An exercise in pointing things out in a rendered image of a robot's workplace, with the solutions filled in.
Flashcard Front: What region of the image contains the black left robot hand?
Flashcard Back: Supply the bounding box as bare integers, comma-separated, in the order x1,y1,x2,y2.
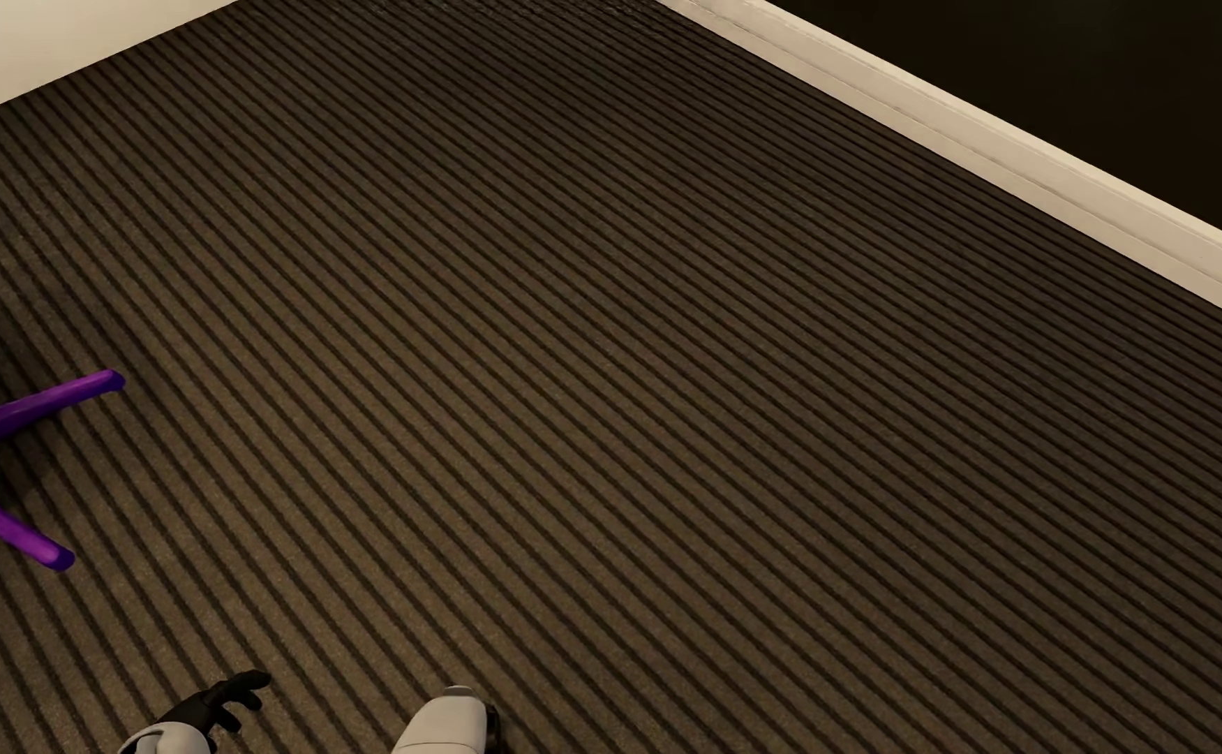
157,670,274,752

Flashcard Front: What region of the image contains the white baseboard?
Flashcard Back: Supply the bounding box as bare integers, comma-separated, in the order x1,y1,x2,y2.
657,0,1222,341

